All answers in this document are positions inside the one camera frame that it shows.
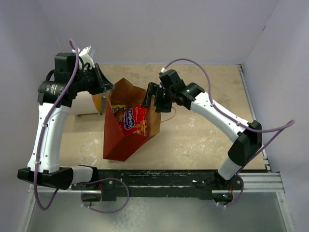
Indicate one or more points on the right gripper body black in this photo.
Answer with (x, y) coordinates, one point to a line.
(164, 99)

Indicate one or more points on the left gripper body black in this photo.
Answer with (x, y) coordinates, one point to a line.
(90, 80)

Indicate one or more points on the red candy snack bag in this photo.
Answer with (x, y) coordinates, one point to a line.
(132, 120)

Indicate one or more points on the red brown paper bag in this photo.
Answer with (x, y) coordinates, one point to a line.
(117, 146)

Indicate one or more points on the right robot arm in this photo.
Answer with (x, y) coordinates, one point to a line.
(245, 136)

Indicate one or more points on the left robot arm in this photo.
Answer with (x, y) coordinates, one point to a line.
(73, 73)

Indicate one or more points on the yellow M&M's packet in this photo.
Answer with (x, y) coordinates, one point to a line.
(117, 107)

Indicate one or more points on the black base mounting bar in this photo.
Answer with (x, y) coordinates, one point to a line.
(154, 183)

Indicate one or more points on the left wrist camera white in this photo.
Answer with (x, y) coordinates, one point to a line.
(86, 56)

